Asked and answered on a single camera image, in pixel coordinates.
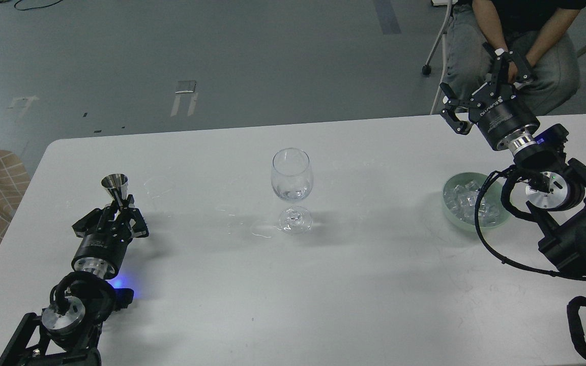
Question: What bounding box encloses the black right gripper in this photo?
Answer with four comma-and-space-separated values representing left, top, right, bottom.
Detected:
439, 42, 540, 151

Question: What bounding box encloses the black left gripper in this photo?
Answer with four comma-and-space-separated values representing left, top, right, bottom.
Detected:
71, 202, 149, 280

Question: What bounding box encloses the steel double jigger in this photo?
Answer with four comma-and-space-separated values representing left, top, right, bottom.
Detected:
101, 173, 130, 220

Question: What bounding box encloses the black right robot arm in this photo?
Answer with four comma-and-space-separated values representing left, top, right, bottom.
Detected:
440, 43, 586, 281

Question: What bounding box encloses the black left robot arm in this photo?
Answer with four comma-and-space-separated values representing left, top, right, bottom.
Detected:
0, 196, 149, 365

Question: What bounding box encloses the green bowl of ice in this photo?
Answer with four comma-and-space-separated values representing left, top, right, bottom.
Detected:
441, 172, 511, 232

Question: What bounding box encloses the clear wine glass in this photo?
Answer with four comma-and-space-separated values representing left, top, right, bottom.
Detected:
271, 147, 314, 234

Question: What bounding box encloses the white metal chair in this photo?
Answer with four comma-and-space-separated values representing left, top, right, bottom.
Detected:
422, 0, 456, 115

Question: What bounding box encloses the seated person in black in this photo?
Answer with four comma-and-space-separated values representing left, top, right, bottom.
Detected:
444, 1, 586, 116

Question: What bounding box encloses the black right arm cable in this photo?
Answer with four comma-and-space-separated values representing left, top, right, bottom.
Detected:
473, 170, 586, 283

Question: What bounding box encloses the black floor cable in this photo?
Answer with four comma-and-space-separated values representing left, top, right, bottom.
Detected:
13, 0, 65, 12

